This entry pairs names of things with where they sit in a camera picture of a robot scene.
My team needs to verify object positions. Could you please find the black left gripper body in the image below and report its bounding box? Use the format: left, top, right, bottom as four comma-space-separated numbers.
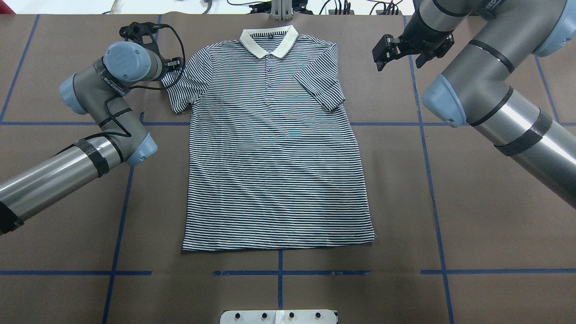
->
119, 22, 169, 50

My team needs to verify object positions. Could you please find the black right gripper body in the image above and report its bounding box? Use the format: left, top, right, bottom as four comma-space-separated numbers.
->
401, 12, 455, 58

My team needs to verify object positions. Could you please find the navy white striped polo shirt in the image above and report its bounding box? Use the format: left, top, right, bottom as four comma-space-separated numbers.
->
161, 25, 376, 252

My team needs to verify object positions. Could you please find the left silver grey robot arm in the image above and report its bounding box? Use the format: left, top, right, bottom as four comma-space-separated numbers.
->
1, 22, 185, 234

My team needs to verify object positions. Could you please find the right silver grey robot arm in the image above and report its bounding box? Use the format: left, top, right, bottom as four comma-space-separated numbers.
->
372, 0, 576, 207

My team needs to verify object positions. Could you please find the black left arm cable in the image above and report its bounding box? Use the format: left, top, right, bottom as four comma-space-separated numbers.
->
83, 23, 186, 140

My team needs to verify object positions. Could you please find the grey aluminium frame post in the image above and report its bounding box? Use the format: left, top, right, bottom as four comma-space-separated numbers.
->
270, 0, 293, 21

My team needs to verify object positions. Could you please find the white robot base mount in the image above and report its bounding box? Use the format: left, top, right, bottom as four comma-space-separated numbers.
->
220, 309, 339, 324

